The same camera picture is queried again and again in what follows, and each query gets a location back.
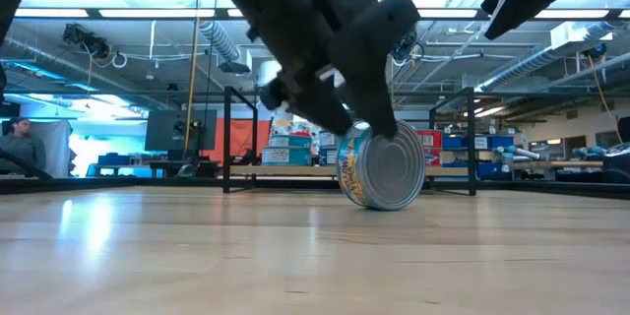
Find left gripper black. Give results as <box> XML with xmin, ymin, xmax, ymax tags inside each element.
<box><xmin>247</xmin><ymin>0</ymin><xmax>423</xmax><ymax>140</ymax></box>

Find blue white label tuna can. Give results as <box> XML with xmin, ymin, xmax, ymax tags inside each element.
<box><xmin>260</xmin><ymin>146</ymin><xmax>314</xmax><ymax>167</ymax></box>
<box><xmin>317</xmin><ymin>130</ymin><xmax>342</xmax><ymax>150</ymax></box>

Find red can with barcode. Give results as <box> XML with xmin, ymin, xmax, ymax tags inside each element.
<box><xmin>415</xmin><ymin>129</ymin><xmax>444</xmax><ymax>150</ymax></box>

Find yellowfin tuna can blue yellow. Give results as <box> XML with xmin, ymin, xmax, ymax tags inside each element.
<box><xmin>336</xmin><ymin>118</ymin><xmax>427</xmax><ymax>212</ymax></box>

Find white cylindrical ceiling lamp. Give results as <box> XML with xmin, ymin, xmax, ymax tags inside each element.
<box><xmin>258</xmin><ymin>60</ymin><xmax>285</xmax><ymax>86</ymax></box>

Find orange partition panel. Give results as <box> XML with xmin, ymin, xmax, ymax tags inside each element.
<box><xmin>204</xmin><ymin>118</ymin><xmax>272</xmax><ymax>163</ymax></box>

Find blue storage bin rack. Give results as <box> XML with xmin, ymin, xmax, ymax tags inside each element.
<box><xmin>442</xmin><ymin>133</ymin><xmax>517</xmax><ymax>181</ymax></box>

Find light wooden background table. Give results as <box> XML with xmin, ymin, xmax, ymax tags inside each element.
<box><xmin>511</xmin><ymin>158</ymin><xmax>605</xmax><ymax>169</ymax></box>

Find dark computer monitor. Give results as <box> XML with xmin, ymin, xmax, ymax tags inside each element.
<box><xmin>144</xmin><ymin>109</ymin><xmax>218</xmax><ymax>153</ymax></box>

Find long ceiling light fixture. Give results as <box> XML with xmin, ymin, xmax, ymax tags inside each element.
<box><xmin>14</xmin><ymin>7</ymin><xmax>630</xmax><ymax>20</ymax></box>

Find dark background desk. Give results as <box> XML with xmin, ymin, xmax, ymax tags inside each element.
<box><xmin>93</xmin><ymin>158</ymin><xmax>221</xmax><ymax>179</ymax></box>

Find black curved bar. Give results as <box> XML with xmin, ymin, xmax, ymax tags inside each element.
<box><xmin>0</xmin><ymin>150</ymin><xmax>54</xmax><ymax>181</ymax></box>

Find black ceiling cable reel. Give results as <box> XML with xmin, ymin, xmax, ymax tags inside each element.
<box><xmin>61</xmin><ymin>23</ymin><xmax>112</xmax><ymax>60</ymax></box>
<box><xmin>392</xmin><ymin>30</ymin><xmax>425</xmax><ymax>64</ymax></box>

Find silver ventilation duct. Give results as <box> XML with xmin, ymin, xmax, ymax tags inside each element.
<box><xmin>474</xmin><ymin>20</ymin><xmax>630</xmax><ymax>93</ymax></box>

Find blue ceiling cable reel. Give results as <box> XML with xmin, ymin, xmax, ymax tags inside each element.
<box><xmin>585</xmin><ymin>42</ymin><xmax>609</xmax><ymax>59</ymax></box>

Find wooden shelf with black frame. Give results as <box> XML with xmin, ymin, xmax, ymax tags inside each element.
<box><xmin>221</xmin><ymin>86</ymin><xmax>477</xmax><ymax>197</ymax></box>

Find yellow hanging cable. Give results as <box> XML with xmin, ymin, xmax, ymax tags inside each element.
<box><xmin>585</xmin><ymin>52</ymin><xmax>625</xmax><ymax>145</ymax></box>
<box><xmin>184</xmin><ymin>0</ymin><xmax>204</xmax><ymax>161</ymax></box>

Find corrugated silver duct hose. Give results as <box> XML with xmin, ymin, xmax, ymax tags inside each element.
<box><xmin>199</xmin><ymin>19</ymin><xmax>242</xmax><ymax>63</ymax></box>

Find black aluminium rig frame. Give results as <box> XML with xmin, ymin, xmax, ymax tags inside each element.
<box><xmin>0</xmin><ymin>175</ymin><xmax>630</xmax><ymax>202</ymax></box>

